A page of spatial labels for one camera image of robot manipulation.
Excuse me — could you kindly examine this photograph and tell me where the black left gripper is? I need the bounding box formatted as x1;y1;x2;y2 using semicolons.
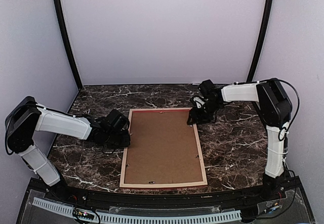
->
105;129;130;149

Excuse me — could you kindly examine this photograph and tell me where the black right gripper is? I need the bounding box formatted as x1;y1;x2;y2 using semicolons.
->
188;100;223;124

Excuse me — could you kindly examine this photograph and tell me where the brown cardboard backing board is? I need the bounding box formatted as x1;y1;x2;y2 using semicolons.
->
124;110;205;184

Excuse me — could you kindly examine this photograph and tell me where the red wooden picture frame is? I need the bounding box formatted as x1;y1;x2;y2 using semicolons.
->
119;107;209;189

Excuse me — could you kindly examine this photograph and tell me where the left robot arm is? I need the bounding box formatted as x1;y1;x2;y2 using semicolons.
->
5;96;131;202

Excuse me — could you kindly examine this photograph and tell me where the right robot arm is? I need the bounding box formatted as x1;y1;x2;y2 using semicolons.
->
187;78;292;178

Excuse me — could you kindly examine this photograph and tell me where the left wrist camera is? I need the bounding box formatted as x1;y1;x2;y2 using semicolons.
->
100;109;130;133

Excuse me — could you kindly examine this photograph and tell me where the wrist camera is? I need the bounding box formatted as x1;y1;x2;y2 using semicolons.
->
100;109;130;133
190;79;218;109

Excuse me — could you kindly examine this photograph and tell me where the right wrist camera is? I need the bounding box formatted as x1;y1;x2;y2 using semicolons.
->
190;79;218;109

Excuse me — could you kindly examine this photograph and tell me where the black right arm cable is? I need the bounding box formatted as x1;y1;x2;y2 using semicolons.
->
268;79;301;144

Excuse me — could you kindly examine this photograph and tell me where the white slotted cable duct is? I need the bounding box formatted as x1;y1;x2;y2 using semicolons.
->
32;197;241;223

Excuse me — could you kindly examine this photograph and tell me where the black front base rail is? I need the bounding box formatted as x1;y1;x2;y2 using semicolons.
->
26;177;303;210

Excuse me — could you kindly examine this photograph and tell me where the black right enclosure post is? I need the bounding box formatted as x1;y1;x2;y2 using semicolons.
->
246;0;273;82

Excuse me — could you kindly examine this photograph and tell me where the black enclosure post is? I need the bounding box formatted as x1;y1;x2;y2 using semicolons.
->
53;0;83;91
246;0;273;82

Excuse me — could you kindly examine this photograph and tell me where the black left enclosure post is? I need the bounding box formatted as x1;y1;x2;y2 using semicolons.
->
53;0;83;91

